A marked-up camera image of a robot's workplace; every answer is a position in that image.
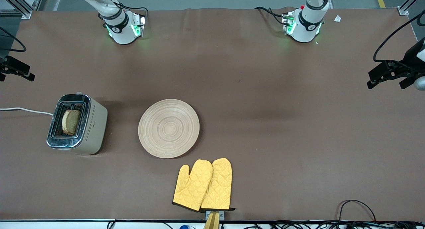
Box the brown toast slice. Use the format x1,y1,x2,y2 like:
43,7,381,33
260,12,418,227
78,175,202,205
62,110,81,136

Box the round wooden plate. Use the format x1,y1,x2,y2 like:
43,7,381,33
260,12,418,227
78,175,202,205
138,99,200,159

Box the beige and chrome toaster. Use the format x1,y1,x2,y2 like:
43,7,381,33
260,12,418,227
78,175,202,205
46,93,108,155

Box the brown table cover sheet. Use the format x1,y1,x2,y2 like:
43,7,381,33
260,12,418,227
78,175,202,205
0,7,425,222

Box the yellow quilted oven mitt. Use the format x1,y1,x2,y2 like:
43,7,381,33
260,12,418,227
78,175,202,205
172,159,213,212
200,158,236,212

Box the wooden stick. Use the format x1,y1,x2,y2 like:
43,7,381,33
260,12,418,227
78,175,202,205
203,212,220,229

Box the white toaster power cable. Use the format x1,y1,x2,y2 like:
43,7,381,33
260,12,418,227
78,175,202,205
0,107,54,117

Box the aluminium frame profile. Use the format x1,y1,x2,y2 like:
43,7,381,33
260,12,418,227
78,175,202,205
397,0,425,16
0,0,45,20

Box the black right arm base cable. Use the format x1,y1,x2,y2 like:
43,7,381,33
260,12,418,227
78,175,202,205
98,0,149,28

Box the black arm base cable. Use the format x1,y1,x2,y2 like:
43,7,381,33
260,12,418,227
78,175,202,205
254,6,287,26
98,0,149,28

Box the looped thin black cable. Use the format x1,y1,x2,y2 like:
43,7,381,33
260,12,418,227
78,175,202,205
338,199,377,222

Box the black left arm base cable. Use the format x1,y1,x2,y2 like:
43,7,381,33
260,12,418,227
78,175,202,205
254,6,287,26

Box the black cable bundle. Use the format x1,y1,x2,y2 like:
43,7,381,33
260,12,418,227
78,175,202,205
242,220,425,229

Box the small grey metal bracket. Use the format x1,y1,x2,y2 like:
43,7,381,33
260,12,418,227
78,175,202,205
205,210,225,221

